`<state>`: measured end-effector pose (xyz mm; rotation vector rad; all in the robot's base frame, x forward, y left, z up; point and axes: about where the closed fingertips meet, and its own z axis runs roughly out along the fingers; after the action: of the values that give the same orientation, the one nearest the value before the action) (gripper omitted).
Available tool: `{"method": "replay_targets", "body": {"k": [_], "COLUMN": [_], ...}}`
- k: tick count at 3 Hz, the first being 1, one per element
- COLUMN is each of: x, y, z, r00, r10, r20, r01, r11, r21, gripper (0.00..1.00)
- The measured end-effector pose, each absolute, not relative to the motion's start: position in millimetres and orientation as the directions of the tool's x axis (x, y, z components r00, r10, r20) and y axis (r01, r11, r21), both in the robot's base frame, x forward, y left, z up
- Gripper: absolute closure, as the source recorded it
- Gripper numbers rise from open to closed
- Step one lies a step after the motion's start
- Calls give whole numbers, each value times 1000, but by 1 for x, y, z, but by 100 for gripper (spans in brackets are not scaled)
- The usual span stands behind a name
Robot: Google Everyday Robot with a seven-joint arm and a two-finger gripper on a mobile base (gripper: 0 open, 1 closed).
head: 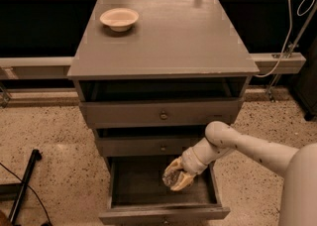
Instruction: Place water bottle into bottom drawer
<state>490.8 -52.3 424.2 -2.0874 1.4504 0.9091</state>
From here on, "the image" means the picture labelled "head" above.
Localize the grey wooden drawer cabinet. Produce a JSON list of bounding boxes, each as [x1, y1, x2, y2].
[[67, 0, 261, 226]]

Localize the metal railing frame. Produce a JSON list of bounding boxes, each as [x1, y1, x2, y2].
[[0, 0, 317, 109]]

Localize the black floor cable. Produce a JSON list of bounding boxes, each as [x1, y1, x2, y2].
[[0, 162, 53, 226]]

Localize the grey open bottom drawer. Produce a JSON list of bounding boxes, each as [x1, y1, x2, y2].
[[99, 156, 230, 225]]

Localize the grey top drawer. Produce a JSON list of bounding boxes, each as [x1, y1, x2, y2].
[[79, 99, 243, 129]]

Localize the beige paper bowl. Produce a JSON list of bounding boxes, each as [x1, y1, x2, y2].
[[99, 8, 139, 32]]

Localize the black metal stand leg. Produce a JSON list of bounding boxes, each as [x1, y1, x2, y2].
[[0, 150, 42, 224]]

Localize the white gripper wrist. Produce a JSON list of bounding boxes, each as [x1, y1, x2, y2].
[[164, 147, 207, 191]]

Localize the clear plastic water bottle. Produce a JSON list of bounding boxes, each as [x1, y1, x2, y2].
[[162, 169, 180, 188]]

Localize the thin metal support rod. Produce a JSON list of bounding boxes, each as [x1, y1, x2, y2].
[[259, 1, 317, 101]]

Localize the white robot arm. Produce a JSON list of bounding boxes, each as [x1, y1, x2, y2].
[[162, 121, 317, 226]]

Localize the grey middle drawer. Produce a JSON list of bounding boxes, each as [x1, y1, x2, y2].
[[95, 136, 201, 157]]

